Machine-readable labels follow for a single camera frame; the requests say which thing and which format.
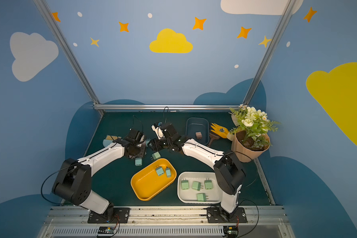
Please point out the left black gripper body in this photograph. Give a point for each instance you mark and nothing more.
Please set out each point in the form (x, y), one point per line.
(138, 148)

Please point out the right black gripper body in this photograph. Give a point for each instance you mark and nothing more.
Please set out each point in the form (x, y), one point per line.
(156, 144)

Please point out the pink plug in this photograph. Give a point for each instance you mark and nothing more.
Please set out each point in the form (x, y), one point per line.
(198, 135)

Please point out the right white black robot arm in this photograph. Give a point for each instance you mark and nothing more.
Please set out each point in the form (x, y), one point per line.
(229, 171)

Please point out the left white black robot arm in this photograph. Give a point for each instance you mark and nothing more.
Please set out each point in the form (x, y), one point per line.
(74, 181)

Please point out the dark blue plastic bin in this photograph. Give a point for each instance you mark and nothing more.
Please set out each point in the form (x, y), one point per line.
(198, 129)

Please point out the brown wooden brush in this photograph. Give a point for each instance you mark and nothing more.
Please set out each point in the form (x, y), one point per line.
(212, 137)

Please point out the yellow plastic tray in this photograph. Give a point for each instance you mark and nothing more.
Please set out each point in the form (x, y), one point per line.
(146, 184)

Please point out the yellow work glove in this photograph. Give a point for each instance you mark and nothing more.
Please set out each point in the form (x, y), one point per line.
(219, 130)

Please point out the white plastic tray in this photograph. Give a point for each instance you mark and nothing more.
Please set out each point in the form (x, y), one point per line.
(189, 196)

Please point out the potted white flower plant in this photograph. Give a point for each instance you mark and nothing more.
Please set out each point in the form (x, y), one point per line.
(251, 132)

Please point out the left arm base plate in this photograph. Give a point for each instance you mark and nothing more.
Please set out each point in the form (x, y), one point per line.
(110, 216)

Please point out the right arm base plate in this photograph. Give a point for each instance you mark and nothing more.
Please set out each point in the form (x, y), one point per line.
(219, 215)

